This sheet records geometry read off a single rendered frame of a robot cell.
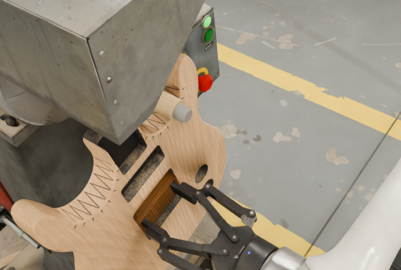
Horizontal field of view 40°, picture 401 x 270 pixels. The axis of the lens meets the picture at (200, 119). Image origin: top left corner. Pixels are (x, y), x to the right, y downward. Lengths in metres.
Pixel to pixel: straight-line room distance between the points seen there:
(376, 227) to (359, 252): 0.03
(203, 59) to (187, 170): 0.32
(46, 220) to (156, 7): 0.32
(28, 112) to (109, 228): 0.22
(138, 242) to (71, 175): 0.41
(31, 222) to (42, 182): 0.53
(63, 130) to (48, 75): 0.63
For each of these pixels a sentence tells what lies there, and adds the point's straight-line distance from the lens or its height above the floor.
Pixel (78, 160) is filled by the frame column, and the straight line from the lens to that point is 1.27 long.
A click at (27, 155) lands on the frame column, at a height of 0.97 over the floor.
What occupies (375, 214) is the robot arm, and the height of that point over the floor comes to 1.27.
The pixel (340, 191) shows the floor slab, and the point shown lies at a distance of 2.19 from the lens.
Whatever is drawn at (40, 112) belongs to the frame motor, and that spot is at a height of 1.19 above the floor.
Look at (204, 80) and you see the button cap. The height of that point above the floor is 0.99.
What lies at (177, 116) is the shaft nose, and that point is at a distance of 0.75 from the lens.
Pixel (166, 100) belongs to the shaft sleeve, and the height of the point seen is 1.27.
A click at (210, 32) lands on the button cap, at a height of 1.08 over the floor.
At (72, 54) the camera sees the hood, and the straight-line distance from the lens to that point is 0.49.
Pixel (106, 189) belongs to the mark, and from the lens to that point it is 0.79.
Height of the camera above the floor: 1.81
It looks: 49 degrees down
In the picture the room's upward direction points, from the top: 8 degrees counter-clockwise
